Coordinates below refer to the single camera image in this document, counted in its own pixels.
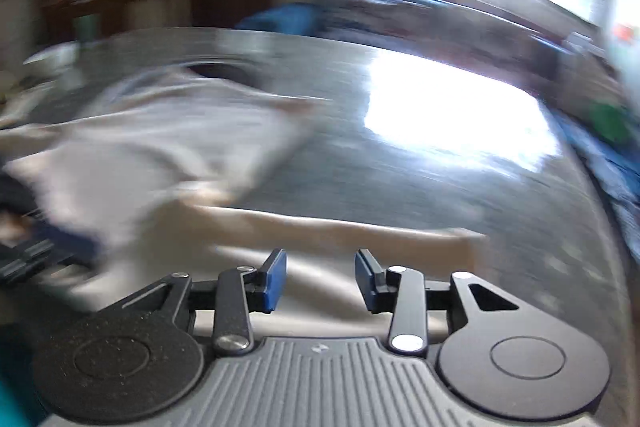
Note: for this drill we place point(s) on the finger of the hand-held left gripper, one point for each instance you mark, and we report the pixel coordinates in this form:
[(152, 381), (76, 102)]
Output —
[(65, 246)]

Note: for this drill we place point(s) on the grey quilted table cover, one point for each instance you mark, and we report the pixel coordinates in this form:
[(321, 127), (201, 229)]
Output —
[(400, 187)]

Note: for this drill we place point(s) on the blue sofa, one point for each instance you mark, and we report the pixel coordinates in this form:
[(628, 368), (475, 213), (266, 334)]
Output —
[(380, 14)]

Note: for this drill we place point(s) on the white bowl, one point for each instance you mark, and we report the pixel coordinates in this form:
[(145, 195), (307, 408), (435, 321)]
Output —
[(52, 56)]

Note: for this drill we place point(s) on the green basin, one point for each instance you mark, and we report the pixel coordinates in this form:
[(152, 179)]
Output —
[(610, 119)]

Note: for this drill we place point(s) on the round black hot plate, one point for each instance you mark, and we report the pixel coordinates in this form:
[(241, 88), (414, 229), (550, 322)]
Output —
[(225, 74)]

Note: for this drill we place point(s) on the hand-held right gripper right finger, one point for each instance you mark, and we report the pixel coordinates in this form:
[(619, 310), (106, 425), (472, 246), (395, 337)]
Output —
[(365, 282)]

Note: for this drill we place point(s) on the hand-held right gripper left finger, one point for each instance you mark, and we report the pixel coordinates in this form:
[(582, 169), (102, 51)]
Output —
[(272, 282)]

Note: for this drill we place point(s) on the cream garment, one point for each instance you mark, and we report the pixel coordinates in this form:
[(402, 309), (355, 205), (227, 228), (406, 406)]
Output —
[(150, 147)]

